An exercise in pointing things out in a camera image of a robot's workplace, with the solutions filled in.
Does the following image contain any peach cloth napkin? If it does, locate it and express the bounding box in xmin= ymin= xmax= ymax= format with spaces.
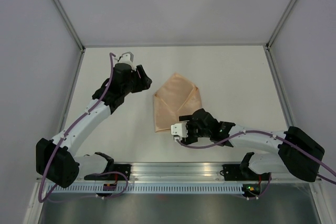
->
xmin=153 ymin=73 xmax=202 ymax=133

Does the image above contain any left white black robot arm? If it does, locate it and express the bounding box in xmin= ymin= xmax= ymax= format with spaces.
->
xmin=36 ymin=63 xmax=152 ymax=188

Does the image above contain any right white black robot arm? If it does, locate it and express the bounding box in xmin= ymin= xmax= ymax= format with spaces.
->
xmin=171 ymin=109 xmax=325 ymax=182

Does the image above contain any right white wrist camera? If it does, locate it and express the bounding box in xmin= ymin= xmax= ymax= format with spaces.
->
xmin=171 ymin=122 xmax=188 ymax=141

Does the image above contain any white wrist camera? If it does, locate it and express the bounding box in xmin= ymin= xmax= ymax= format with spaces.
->
xmin=118 ymin=51 xmax=136 ymax=71
xmin=171 ymin=122 xmax=188 ymax=141

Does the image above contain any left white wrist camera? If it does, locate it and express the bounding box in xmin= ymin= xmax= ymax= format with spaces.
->
xmin=118 ymin=51 xmax=136 ymax=71

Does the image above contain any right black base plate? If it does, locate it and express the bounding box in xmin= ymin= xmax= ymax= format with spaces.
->
xmin=219 ymin=164 xmax=269 ymax=182

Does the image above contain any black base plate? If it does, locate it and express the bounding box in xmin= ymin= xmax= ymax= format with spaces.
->
xmin=84 ymin=164 xmax=132 ymax=181
xmin=219 ymin=164 xmax=269 ymax=182

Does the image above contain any left side aluminium rail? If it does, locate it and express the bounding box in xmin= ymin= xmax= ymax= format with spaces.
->
xmin=56 ymin=48 xmax=86 ymax=134

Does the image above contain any aluminium rail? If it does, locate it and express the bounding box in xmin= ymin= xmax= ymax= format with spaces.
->
xmin=75 ymin=163 xmax=237 ymax=183
xmin=56 ymin=48 xmax=86 ymax=134
xmin=263 ymin=44 xmax=296 ymax=130

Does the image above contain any front aluminium rail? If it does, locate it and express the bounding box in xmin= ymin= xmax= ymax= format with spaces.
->
xmin=75 ymin=163 xmax=237 ymax=183

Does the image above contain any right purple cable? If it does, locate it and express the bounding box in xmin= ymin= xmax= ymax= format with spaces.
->
xmin=174 ymin=129 xmax=336 ymax=200

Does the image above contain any purple cable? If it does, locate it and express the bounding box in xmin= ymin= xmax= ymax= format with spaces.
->
xmin=38 ymin=52 xmax=129 ymax=204
xmin=174 ymin=129 xmax=336 ymax=200

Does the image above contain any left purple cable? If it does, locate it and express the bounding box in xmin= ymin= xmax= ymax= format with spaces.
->
xmin=38 ymin=52 xmax=129 ymax=204

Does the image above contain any right side aluminium rail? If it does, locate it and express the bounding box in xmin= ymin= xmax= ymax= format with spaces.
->
xmin=263 ymin=44 xmax=296 ymax=130

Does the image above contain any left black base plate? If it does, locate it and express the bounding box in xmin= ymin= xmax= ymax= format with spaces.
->
xmin=84 ymin=164 xmax=132 ymax=181

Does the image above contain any white slotted cable duct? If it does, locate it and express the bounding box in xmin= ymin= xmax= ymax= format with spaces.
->
xmin=53 ymin=183 xmax=244 ymax=194

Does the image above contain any left aluminium frame post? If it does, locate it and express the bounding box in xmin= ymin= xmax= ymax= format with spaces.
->
xmin=51 ymin=0 xmax=85 ymax=52

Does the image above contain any aluminium frame post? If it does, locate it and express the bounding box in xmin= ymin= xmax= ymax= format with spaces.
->
xmin=264 ymin=0 xmax=298 ymax=50
xmin=51 ymin=0 xmax=85 ymax=52

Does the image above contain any right aluminium frame post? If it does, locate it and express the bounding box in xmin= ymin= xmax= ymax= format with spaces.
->
xmin=264 ymin=0 xmax=298 ymax=50

